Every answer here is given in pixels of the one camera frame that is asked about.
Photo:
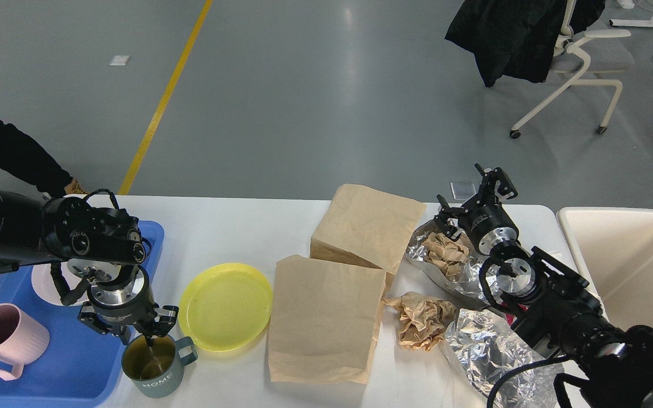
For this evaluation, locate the crumpled paper in foil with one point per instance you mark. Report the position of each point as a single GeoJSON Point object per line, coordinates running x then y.
{"type": "Point", "coordinates": [449, 256]}

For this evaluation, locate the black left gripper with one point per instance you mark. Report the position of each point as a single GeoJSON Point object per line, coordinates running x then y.
{"type": "Point", "coordinates": [127, 301]}

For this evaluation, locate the upper aluminium foil sheet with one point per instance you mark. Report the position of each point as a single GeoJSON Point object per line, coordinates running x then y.
{"type": "Point", "coordinates": [468, 289]}

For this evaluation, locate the person in black clothes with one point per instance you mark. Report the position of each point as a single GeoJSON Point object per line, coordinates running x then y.
{"type": "Point", "coordinates": [27, 160]}

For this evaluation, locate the aluminium foil sheet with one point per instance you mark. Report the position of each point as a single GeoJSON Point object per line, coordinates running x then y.
{"type": "Point", "coordinates": [485, 348]}
{"type": "Point", "coordinates": [468, 289]}

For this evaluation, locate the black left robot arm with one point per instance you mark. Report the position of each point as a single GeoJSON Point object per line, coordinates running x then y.
{"type": "Point", "coordinates": [93, 251]}

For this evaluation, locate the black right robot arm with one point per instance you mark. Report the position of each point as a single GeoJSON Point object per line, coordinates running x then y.
{"type": "Point", "coordinates": [555, 313]}

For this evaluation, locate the crumpled brown paper ball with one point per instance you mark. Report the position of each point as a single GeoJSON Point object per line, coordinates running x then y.
{"type": "Point", "coordinates": [422, 319]}

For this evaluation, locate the front brown paper bag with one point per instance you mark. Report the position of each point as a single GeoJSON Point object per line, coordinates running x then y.
{"type": "Point", "coordinates": [325, 321]}

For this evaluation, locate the rear brown paper bag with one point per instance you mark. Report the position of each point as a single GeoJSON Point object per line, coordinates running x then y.
{"type": "Point", "coordinates": [366, 227]}

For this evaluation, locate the yellow plate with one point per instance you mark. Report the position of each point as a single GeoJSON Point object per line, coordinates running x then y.
{"type": "Point", "coordinates": [226, 307]}

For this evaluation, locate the brown paper bag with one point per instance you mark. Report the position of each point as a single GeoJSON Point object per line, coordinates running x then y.
{"type": "Point", "coordinates": [325, 321]}
{"type": "Point", "coordinates": [366, 227]}

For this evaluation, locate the white office chair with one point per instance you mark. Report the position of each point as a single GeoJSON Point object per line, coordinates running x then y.
{"type": "Point", "coordinates": [582, 62]}

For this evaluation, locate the lower aluminium foil sheet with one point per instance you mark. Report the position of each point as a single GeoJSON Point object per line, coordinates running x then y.
{"type": "Point", "coordinates": [485, 348]}

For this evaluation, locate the pink plate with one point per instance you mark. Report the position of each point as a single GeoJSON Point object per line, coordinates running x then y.
{"type": "Point", "coordinates": [43, 285]}

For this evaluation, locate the green grey mug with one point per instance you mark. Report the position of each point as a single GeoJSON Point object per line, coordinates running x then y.
{"type": "Point", "coordinates": [157, 368]}

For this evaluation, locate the blue plastic tray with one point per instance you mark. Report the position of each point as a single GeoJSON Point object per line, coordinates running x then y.
{"type": "Point", "coordinates": [79, 368]}

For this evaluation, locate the white plastic bin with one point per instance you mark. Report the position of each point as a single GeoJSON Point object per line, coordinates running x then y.
{"type": "Point", "coordinates": [614, 247]}

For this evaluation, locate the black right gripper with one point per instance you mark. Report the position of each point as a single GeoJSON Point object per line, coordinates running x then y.
{"type": "Point", "coordinates": [488, 225]}

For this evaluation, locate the pink ribbed mug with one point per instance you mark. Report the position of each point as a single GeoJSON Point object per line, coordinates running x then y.
{"type": "Point", "coordinates": [22, 341]}

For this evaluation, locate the black jacket on chair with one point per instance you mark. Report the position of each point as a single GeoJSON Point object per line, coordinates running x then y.
{"type": "Point", "coordinates": [509, 38]}

